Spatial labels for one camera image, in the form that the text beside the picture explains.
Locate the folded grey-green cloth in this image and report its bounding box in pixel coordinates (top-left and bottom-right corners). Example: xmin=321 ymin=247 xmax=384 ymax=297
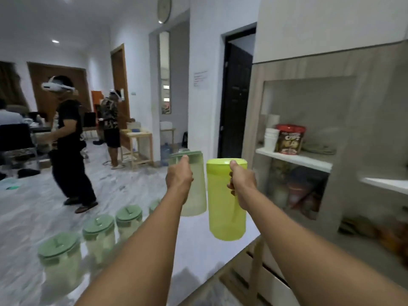
xmin=302 ymin=139 xmax=337 ymax=155

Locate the small wooden side table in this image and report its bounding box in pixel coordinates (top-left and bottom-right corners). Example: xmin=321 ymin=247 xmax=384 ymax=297
xmin=120 ymin=130 xmax=154 ymax=171

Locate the stack of white cups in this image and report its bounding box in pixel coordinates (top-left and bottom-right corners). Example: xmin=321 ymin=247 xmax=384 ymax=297
xmin=263 ymin=127 xmax=280 ymax=153

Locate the wide brown wooden door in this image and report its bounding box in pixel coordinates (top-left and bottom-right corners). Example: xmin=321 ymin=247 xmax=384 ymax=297
xmin=27 ymin=62 xmax=92 ymax=122

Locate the red snack packet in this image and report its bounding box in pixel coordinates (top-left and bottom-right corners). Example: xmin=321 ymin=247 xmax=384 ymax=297
xmin=288 ymin=182 xmax=323 ymax=218

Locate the person's right hand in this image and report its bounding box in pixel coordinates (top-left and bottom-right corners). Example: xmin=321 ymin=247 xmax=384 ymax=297
xmin=227 ymin=160 xmax=258 ymax=211

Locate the pale green lidded pitcher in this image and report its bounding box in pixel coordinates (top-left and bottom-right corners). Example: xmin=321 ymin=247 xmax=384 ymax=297
xmin=168 ymin=151 xmax=208 ymax=217

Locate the wooden shelf cabinet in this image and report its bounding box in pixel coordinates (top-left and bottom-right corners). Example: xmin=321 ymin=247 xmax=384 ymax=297
xmin=241 ymin=40 xmax=408 ymax=292

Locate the narrow brown wooden door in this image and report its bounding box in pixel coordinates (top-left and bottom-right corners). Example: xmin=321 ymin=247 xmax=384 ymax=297
xmin=110 ymin=44 xmax=131 ymax=151

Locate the yellow-green plastic pitcher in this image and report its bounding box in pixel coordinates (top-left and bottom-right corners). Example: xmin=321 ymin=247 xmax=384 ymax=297
xmin=206 ymin=158 xmax=248 ymax=242

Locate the black door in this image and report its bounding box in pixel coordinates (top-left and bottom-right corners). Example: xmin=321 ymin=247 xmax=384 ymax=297
xmin=217 ymin=23 xmax=257 ymax=159

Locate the person's right forearm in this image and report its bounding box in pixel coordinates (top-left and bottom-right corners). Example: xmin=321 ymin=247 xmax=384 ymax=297
xmin=237 ymin=188 xmax=408 ymax=306

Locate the person's left hand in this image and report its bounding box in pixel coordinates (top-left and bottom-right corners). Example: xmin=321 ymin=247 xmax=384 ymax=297
xmin=165 ymin=155 xmax=194 ymax=206

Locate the red-lidded snack tub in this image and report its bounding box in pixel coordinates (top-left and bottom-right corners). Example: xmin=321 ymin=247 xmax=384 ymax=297
xmin=275 ymin=124 xmax=307 ymax=155

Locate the blue water bottle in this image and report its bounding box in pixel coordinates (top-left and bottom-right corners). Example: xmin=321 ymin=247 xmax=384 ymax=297
xmin=160 ymin=143 xmax=173 ymax=167

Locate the round wall clock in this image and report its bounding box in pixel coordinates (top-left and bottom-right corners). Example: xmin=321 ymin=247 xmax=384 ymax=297
xmin=157 ymin=0 xmax=172 ymax=24

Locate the paper wall notice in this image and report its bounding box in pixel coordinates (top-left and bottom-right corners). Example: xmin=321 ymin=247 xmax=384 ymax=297
xmin=193 ymin=71 xmax=208 ymax=88

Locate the white headset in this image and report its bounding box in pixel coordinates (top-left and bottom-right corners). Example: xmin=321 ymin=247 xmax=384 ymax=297
xmin=41 ymin=76 xmax=77 ymax=95

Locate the person's left forearm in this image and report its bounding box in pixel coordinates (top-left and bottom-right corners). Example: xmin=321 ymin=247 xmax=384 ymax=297
xmin=74 ymin=188 xmax=192 ymax=306

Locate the tall narrow wall mirror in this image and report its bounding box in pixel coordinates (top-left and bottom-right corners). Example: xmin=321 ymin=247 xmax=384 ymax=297
xmin=159 ymin=31 xmax=171 ymax=115

